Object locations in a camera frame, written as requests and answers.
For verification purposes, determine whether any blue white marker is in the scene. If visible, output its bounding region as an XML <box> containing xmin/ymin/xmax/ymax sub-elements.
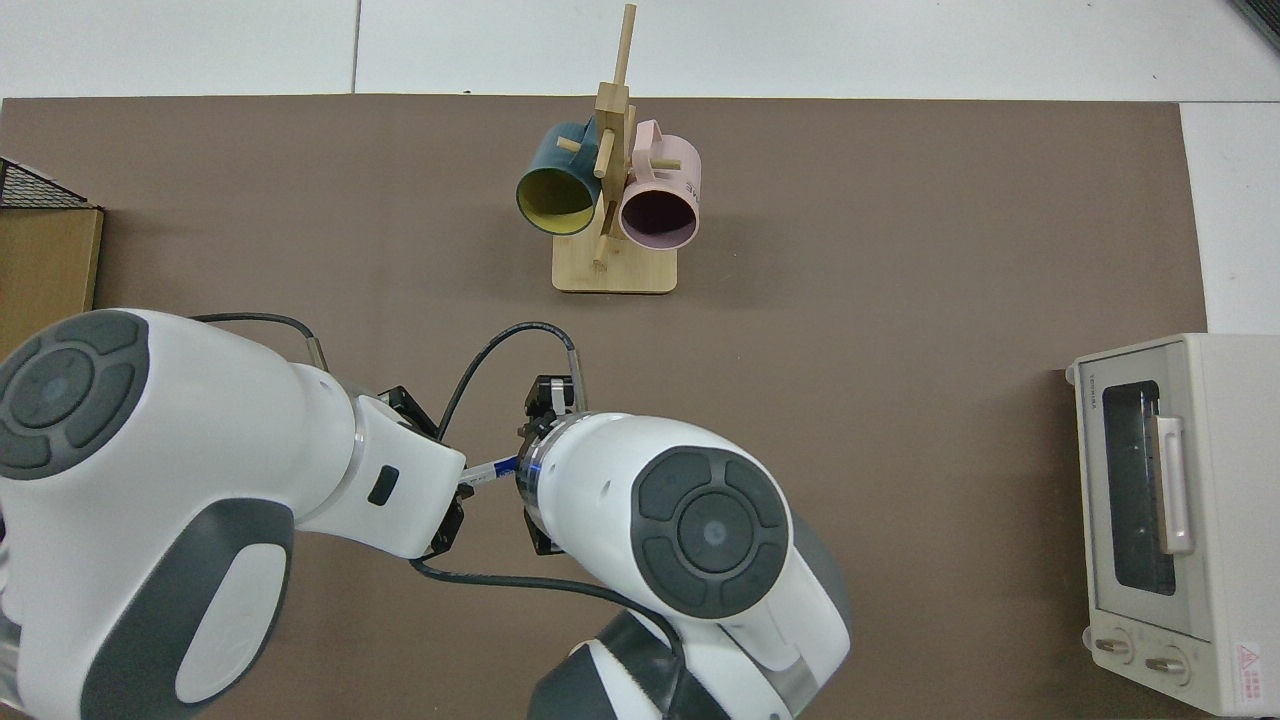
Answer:
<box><xmin>458</xmin><ymin>455</ymin><xmax>523</xmax><ymax>488</ymax></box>

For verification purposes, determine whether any wooden cup stand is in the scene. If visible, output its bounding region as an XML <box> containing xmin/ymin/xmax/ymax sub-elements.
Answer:
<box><xmin>552</xmin><ymin>3</ymin><xmax>683</xmax><ymax>295</ymax></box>

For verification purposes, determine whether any dark teal cup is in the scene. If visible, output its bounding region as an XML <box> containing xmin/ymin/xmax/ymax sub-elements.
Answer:
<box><xmin>516</xmin><ymin>120</ymin><xmax>601</xmax><ymax>237</ymax></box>

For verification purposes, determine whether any pink cup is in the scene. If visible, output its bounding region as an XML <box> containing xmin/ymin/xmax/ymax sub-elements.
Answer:
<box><xmin>618</xmin><ymin>119</ymin><xmax>702</xmax><ymax>251</ymax></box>

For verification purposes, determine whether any brown table cloth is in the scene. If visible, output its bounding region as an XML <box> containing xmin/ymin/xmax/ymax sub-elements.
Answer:
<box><xmin>0</xmin><ymin>95</ymin><xmax>1208</xmax><ymax>720</ymax></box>

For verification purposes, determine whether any pale toaster oven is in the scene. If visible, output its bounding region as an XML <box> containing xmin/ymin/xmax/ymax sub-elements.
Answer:
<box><xmin>1065</xmin><ymin>333</ymin><xmax>1280</xmax><ymax>718</ymax></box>

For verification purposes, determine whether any dark grey device edge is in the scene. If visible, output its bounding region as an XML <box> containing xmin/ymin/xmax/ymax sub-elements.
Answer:
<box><xmin>1228</xmin><ymin>0</ymin><xmax>1280</xmax><ymax>53</ymax></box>

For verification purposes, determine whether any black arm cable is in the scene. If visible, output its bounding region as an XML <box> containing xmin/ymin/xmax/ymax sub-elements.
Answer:
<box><xmin>188</xmin><ymin>312</ymin><xmax>333</xmax><ymax>373</ymax></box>
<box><xmin>410</xmin><ymin>322</ymin><xmax>693</xmax><ymax>720</ymax></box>

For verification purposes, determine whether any wire basket with wooden floor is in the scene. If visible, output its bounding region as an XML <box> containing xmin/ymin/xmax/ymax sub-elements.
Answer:
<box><xmin>0</xmin><ymin>157</ymin><xmax>105</xmax><ymax>356</ymax></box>

